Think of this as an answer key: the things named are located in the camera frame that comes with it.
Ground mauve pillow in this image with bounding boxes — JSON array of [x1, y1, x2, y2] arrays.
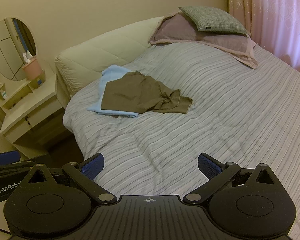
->
[[149, 12, 258, 69]]

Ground pink tissue box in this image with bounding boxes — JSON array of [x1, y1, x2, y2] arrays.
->
[[22, 50, 43, 80]]

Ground cream dressing table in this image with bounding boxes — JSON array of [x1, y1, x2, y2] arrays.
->
[[0, 74, 69, 159]]

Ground green checked pillow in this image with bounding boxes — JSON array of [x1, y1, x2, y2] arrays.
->
[[179, 6, 250, 36]]

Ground light blue folded garment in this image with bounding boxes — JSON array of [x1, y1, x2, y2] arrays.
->
[[87, 64, 139, 118]]

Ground olive brown pants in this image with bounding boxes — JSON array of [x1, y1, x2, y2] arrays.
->
[[106, 72, 193, 114]]

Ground pink curtain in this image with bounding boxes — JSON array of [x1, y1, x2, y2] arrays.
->
[[228, 0, 300, 72]]

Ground cream padded headboard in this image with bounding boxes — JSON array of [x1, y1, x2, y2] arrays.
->
[[55, 16, 162, 102]]

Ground round mirror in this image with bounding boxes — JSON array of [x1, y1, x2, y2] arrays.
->
[[0, 17, 37, 81]]

